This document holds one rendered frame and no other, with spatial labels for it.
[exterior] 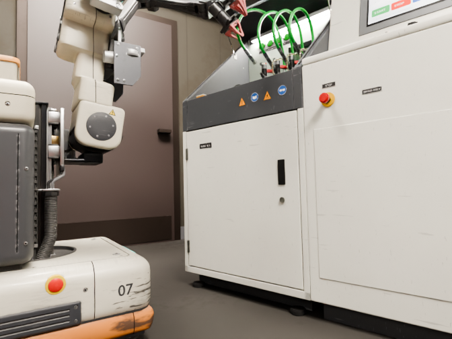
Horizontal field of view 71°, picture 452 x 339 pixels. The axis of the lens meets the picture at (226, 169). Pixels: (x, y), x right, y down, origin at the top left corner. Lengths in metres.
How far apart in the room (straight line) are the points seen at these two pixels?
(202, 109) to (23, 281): 1.04
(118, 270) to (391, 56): 1.08
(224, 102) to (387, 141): 0.74
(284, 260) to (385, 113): 0.65
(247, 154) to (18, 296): 0.93
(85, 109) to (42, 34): 1.91
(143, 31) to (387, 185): 2.71
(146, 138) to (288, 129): 1.95
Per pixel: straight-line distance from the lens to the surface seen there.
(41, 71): 3.01
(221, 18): 1.69
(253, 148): 1.37
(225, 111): 1.50
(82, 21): 1.38
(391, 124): 1.14
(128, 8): 1.87
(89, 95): 1.26
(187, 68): 3.46
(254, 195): 1.37
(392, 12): 1.54
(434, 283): 1.14
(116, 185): 2.93
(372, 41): 1.23
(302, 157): 1.24
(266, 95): 1.37
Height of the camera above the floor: 0.49
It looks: 3 degrees up
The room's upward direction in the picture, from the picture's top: 1 degrees counter-clockwise
